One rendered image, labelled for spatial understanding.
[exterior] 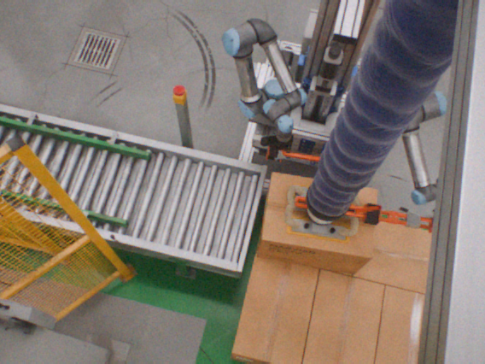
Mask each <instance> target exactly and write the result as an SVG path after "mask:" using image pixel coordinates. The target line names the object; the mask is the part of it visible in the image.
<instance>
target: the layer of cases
mask: <svg viewBox="0 0 485 364"><path fill-rule="evenodd" d="M431 235H432V233H429V232H428V231H425V230H421V229H413V228H408V227H404V226H403V225H399V224H397V225H394V224H389V223H387V222H383V221H380V222H379V223H378V224H377V225H375V240H374V252H373V259H372V260H370V261H368V262H367V263H366V264H365V265H364V266H363V267H362V268H361V269H360V270H359V271H358V272H357V273H356V274H354V273H345V272H340V271H335V270H330V269H326V268H321V267H311V266H306V265H301V264H296V263H292V262H286V261H278V260H267V259H262V258H258V257H257V252H258V247H259V241H260V237H259V241H258V244H257V248H256V251H255V255H254V265H253V268H252V272H251V275H250V279H249V283H248V289H247V292H246V296H245V300H244V304H243V307H242V312H241V316H240V320H239V324H238V328H237V333H236V337H235V341H234V344H233V348H232V352H231V357H235V358H238V359H241V360H245V361H251V362H254V363H257V364H418V350H419V343H420V335H421V328H422V321H423V313H424V293H425V285H426V278H427V271H428V263H429V250H430V242H431Z"/></svg>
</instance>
